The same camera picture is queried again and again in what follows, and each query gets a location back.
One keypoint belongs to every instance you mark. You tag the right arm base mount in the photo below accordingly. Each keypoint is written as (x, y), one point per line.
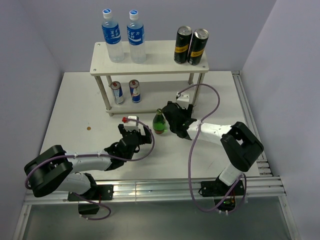
(224, 196)

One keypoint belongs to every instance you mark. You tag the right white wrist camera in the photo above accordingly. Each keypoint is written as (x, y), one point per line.
(183, 100)

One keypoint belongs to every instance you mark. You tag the left green glass bottle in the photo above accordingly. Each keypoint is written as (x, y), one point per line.
(159, 122)

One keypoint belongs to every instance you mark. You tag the aluminium side rail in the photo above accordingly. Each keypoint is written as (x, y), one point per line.
(262, 162)

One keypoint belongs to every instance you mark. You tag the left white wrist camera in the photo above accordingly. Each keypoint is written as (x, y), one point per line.
(130, 123)

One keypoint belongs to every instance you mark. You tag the black tall can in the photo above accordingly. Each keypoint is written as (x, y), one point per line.
(183, 39)
(198, 43)

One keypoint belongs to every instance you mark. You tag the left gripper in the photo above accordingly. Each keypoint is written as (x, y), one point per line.
(123, 131)

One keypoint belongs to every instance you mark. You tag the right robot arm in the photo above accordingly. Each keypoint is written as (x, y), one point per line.
(241, 146)

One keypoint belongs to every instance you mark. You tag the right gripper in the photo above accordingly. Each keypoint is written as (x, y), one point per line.
(190, 110)

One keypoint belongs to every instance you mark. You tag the aluminium front rail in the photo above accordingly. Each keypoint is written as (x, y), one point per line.
(161, 190)

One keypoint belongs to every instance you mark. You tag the blue-label water bottle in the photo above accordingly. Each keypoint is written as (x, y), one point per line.
(112, 36)
(136, 38)

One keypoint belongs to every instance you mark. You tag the right black tall can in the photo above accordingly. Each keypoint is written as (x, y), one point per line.
(198, 43)

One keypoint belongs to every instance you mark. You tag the left black tall can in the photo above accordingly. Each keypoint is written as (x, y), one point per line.
(183, 39)

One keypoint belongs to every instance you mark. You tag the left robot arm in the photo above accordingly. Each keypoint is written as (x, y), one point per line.
(57, 170)

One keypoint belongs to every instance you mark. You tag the silver energy can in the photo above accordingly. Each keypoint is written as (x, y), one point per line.
(117, 92)
(134, 87)

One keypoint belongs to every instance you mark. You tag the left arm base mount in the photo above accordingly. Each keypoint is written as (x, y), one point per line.
(91, 202)

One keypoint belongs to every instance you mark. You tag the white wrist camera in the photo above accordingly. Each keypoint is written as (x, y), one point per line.
(183, 100)
(130, 123)

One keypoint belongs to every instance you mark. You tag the white two-tier shelf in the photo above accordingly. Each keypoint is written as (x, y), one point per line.
(159, 77)

